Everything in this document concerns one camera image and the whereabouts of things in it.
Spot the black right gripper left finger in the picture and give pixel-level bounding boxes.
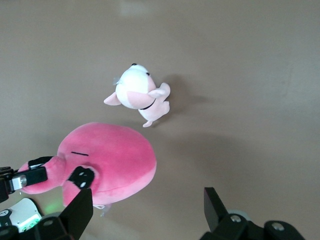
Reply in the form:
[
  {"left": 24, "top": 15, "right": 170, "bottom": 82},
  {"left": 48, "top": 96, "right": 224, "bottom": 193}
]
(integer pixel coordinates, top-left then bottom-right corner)
[{"left": 18, "top": 188, "right": 94, "bottom": 240}]

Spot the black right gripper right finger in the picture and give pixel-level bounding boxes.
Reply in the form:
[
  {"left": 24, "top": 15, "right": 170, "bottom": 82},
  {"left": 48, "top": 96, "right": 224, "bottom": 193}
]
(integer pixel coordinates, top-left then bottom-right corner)
[{"left": 201, "top": 187, "right": 265, "bottom": 240}]

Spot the bright pink round plush toy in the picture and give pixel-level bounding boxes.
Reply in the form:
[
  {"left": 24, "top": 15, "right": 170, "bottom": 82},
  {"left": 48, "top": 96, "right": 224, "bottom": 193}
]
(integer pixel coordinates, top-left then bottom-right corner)
[{"left": 17, "top": 121, "right": 158, "bottom": 216}]

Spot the pale pink white plush dog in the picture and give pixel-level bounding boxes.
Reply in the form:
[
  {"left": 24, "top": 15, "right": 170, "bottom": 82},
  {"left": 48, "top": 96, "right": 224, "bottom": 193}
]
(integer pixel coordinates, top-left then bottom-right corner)
[{"left": 103, "top": 63, "right": 172, "bottom": 128}]

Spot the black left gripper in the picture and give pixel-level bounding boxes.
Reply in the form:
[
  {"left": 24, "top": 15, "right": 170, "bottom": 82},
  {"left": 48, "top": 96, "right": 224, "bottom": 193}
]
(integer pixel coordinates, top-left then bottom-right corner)
[{"left": 0, "top": 155, "right": 55, "bottom": 204}]

